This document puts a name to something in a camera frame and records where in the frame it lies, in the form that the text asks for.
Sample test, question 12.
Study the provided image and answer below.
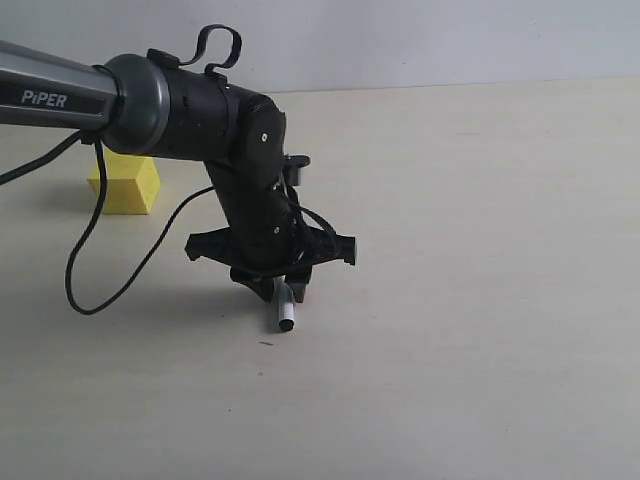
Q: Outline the black and white marker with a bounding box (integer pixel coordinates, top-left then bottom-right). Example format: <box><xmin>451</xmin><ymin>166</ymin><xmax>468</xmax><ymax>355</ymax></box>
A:
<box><xmin>277</xmin><ymin>282</ymin><xmax>295</xmax><ymax>332</ymax></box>

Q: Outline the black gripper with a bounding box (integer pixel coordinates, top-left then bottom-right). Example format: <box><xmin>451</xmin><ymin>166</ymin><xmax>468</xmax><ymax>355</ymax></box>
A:
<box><xmin>185</xmin><ymin>162</ymin><xmax>356</xmax><ymax>303</ymax></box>

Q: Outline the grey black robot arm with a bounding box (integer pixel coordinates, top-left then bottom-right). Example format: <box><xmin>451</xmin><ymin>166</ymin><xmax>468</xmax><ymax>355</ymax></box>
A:
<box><xmin>1</xmin><ymin>42</ymin><xmax>356</xmax><ymax>301</ymax></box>

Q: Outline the black cable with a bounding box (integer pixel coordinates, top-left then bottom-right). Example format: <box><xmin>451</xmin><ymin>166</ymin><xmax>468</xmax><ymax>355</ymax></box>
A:
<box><xmin>0</xmin><ymin>130</ymin><xmax>332</xmax><ymax>314</ymax></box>

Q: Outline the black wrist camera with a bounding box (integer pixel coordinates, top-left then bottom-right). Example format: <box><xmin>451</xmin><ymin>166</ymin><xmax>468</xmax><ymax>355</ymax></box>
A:
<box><xmin>283</xmin><ymin>154</ymin><xmax>311</xmax><ymax>187</ymax></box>

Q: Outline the yellow foam cube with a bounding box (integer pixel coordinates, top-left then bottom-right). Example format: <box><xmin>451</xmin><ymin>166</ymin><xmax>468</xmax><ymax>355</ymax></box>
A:
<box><xmin>103</xmin><ymin>149</ymin><xmax>161</xmax><ymax>215</ymax></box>

